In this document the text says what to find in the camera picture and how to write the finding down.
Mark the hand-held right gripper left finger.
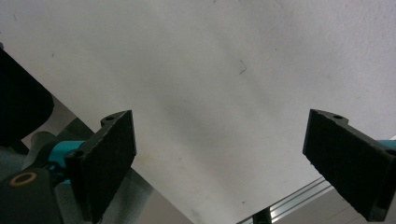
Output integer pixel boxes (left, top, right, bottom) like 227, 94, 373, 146
64, 109, 137, 223

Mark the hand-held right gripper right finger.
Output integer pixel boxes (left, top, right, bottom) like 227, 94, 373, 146
302, 108, 396, 223

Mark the dark cloth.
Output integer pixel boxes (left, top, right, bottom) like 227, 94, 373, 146
0, 46, 56, 148

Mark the aluminium frame rail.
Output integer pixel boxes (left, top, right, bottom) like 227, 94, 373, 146
236, 176, 336, 224

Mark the black rail bracket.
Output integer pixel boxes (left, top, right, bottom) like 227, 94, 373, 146
252, 207, 273, 224

